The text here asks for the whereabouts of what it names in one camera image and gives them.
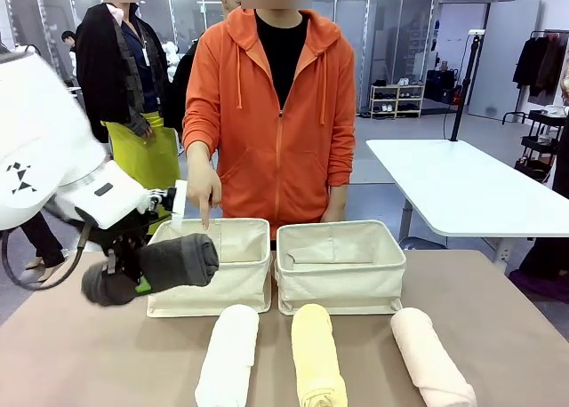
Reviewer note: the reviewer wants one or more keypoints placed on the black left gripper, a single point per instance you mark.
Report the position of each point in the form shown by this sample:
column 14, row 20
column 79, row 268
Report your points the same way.
column 129, row 227

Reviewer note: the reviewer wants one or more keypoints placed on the dark gray towel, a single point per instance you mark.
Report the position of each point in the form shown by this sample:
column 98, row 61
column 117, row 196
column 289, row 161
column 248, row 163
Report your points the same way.
column 178, row 265

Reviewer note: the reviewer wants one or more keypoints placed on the white towel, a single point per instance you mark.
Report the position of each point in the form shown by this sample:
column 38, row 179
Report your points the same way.
column 231, row 358

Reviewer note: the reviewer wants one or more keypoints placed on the yellow towel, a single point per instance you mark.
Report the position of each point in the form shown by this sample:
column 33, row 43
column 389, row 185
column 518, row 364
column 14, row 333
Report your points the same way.
column 316, row 358

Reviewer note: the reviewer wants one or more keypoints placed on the pale pink towel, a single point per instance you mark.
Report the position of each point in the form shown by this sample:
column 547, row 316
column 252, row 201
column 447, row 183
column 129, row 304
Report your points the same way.
column 429, row 362

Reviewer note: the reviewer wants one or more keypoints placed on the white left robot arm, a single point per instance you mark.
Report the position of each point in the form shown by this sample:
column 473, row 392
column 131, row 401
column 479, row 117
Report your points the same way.
column 40, row 149

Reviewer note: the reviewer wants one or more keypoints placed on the person's right forearm orange sleeve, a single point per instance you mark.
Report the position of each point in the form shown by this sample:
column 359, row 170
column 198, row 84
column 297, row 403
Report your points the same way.
column 200, row 122

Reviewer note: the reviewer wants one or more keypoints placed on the person's left forearm orange sleeve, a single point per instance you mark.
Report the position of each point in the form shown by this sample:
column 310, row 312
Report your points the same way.
column 342, row 158

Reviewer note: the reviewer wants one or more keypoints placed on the person's right hand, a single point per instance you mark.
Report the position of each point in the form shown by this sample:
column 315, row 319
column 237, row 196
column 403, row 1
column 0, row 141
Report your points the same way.
column 202, row 185

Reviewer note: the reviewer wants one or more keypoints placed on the person's left hand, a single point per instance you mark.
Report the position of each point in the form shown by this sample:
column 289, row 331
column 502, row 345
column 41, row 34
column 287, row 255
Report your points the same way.
column 335, row 211

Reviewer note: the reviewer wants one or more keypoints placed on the person in dark puffer coat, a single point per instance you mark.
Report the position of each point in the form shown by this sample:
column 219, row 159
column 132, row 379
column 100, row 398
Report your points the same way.
column 42, row 242

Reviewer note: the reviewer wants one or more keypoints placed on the beige fabric basket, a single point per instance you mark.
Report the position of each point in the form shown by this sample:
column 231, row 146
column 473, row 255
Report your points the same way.
column 342, row 287
column 240, row 287

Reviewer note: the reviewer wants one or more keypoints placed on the person black coat yellow apron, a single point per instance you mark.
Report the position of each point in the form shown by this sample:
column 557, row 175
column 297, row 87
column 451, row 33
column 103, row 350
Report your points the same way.
column 133, row 114

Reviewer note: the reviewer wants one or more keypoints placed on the person in orange hoodie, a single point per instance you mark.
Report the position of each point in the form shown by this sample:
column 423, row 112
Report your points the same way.
column 275, row 149

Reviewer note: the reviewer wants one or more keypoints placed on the white humanoid robot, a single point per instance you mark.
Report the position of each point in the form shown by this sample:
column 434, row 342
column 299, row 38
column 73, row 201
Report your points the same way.
column 171, row 56

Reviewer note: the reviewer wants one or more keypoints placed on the black-haired background person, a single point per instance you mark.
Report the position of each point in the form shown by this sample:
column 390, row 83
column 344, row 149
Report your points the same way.
column 69, row 42

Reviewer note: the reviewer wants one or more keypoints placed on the dark round floor base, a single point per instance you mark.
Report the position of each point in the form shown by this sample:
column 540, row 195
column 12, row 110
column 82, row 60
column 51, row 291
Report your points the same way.
column 422, row 243

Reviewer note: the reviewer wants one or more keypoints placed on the wooden shoe rack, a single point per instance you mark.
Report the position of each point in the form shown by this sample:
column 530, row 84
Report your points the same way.
column 397, row 100

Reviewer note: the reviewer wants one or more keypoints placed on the white folding table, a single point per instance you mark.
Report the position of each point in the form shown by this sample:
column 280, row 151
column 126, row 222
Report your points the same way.
column 467, row 185

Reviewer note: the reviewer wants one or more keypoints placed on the black bags pile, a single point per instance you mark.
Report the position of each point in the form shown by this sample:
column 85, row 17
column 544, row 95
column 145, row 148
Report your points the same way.
column 440, row 85

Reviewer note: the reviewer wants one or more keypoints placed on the black pole stand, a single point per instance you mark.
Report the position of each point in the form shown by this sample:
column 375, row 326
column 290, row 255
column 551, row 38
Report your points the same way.
column 464, row 82

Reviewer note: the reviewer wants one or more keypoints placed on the purple cushion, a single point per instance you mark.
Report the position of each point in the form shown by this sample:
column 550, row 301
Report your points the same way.
column 540, row 284

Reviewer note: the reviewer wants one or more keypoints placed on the black utility cart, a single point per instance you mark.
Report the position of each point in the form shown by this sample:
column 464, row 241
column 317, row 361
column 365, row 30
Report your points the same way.
column 540, row 145

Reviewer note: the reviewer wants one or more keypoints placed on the clothes rack with dark coats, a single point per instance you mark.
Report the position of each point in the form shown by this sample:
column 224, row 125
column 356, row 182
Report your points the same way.
column 540, row 65

